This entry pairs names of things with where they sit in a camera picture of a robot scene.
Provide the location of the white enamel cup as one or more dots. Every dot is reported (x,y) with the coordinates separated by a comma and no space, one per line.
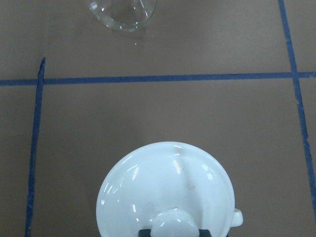
(234,219)

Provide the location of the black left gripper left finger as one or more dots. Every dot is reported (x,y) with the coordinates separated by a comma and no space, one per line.
(144,233)

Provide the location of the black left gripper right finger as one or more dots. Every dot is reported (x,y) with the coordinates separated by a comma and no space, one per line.
(204,233)

